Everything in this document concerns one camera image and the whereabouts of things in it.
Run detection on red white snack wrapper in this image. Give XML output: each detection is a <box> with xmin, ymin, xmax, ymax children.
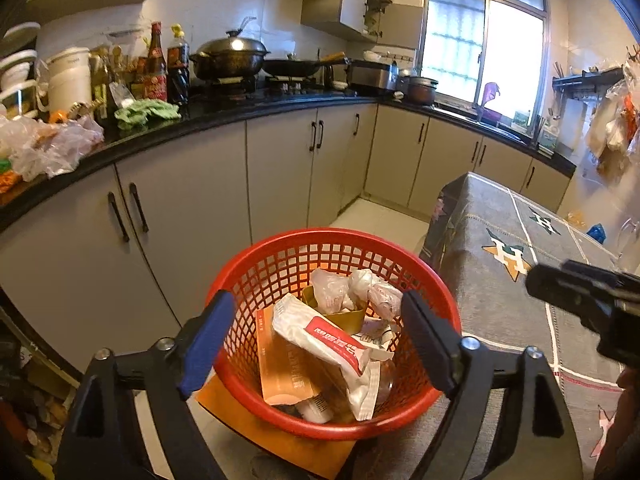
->
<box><xmin>272</xmin><ymin>294</ymin><xmax>393</xmax><ymax>422</ymax></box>

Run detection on orange cardboard box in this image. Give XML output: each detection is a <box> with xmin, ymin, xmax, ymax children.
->
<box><xmin>255</xmin><ymin>307</ymin><xmax>323</xmax><ymax>406</ymax></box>

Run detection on white pink bag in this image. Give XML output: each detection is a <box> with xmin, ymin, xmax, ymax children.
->
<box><xmin>310</xmin><ymin>268</ymin><xmax>402</xmax><ymax>321</ymax></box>

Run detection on lower kitchen cabinets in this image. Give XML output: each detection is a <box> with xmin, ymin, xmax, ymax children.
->
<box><xmin>1</xmin><ymin>102</ymin><xmax>575</xmax><ymax>370</ymax></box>

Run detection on kitchen window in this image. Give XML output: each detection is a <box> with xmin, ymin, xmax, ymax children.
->
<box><xmin>419</xmin><ymin>0</ymin><xmax>548</xmax><ymax>130</ymax></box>

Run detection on glass beer mug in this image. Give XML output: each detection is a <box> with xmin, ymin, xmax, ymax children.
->
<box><xmin>615</xmin><ymin>218</ymin><xmax>639</xmax><ymax>273</ymax></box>

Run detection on orange peel pieces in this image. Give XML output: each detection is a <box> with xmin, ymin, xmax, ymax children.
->
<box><xmin>565</xmin><ymin>210</ymin><xmax>587</xmax><ymax>232</ymax></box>

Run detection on grey star-pattern tablecloth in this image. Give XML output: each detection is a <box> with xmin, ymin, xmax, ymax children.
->
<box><xmin>349</xmin><ymin>171</ymin><xmax>640</xmax><ymax>480</ymax></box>

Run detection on hanging plastic bags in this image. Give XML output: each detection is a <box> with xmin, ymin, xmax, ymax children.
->
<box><xmin>586</xmin><ymin>53</ymin><xmax>639</xmax><ymax>182</ymax></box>

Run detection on orange stool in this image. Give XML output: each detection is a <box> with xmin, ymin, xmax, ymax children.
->
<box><xmin>195</xmin><ymin>376</ymin><xmax>355</xmax><ymax>479</ymax></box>

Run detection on pink item on sill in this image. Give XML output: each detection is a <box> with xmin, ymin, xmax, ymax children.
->
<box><xmin>477</xmin><ymin>81</ymin><xmax>500</xmax><ymax>122</ymax></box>

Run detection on dark cooking pot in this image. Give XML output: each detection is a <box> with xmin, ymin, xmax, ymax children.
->
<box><xmin>397</xmin><ymin>76</ymin><xmax>438</xmax><ymax>106</ymax></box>

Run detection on crumpled clear plastic bags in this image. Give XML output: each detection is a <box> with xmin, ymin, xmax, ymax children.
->
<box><xmin>1</xmin><ymin>116</ymin><xmax>104</xmax><ymax>182</ymax></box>

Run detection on silver rice cooker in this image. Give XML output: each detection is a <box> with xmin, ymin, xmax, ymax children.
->
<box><xmin>346</xmin><ymin>60</ymin><xmax>399</xmax><ymax>92</ymax></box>

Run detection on green cloth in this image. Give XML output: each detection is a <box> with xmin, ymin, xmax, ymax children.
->
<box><xmin>114</xmin><ymin>99</ymin><xmax>181</xmax><ymax>130</ymax></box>

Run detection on red label sauce bottle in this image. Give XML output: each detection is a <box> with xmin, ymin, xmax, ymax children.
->
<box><xmin>143</xmin><ymin>22</ymin><xmax>167</xmax><ymax>101</ymax></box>

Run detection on white plastic jug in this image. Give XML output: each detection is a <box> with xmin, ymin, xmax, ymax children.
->
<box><xmin>35</xmin><ymin>47</ymin><xmax>92</xmax><ymax>113</ymax></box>

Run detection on gas stove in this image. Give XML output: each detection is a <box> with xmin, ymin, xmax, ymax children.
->
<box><xmin>189</xmin><ymin>76</ymin><xmax>324</xmax><ymax>107</ymax></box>

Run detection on black frying pan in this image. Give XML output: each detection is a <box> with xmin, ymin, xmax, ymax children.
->
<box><xmin>262</xmin><ymin>52</ymin><xmax>348</xmax><ymax>78</ymax></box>

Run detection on dark soy sauce bottle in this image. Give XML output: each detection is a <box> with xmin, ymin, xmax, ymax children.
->
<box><xmin>167</xmin><ymin>24</ymin><xmax>190</xmax><ymax>107</ymax></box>

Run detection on stacked white bowls rack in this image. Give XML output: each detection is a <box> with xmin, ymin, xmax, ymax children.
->
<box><xmin>0</xmin><ymin>22</ymin><xmax>40</xmax><ymax>119</ymax></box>

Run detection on lidded steel wok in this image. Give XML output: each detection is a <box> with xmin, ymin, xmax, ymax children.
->
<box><xmin>190</xmin><ymin>16</ymin><xmax>269</xmax><ymax>81</ymax></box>

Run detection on wall utensil shelf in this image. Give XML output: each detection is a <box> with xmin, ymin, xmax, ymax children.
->
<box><xmin>552</xmin><ymin>67</ymin><xmax>624</xmax><ymax>100</ymax></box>

